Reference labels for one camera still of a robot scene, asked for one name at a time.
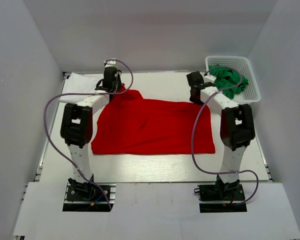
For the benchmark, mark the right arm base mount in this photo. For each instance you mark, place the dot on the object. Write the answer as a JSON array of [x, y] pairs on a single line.
[[211, 201]]

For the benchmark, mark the red t shirt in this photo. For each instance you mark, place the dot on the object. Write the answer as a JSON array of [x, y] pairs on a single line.
[[131, 124]]

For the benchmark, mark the folded white t shirt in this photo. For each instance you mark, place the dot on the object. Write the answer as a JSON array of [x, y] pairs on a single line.
[[78, 83]]

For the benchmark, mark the green t shirt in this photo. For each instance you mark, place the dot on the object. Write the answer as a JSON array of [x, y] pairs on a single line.
[[229, 80]]

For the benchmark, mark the white plastic basket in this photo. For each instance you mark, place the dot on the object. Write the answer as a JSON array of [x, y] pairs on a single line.
[[242, 66]]

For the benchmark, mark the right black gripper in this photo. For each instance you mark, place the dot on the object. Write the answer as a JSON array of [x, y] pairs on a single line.
[[196, 101]]

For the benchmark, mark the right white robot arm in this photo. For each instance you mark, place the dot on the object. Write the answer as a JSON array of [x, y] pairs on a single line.
[[236, 128]]

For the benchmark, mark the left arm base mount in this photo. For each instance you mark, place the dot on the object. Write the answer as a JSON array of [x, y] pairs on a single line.
[[92, 200]]

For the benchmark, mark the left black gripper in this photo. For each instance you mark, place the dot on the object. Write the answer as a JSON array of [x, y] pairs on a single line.
[[120, 85]]

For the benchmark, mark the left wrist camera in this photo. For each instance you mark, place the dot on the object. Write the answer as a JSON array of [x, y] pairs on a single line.
[[110, 63]]

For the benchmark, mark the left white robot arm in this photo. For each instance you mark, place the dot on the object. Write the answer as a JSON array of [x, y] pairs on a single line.
[[77, 124]]

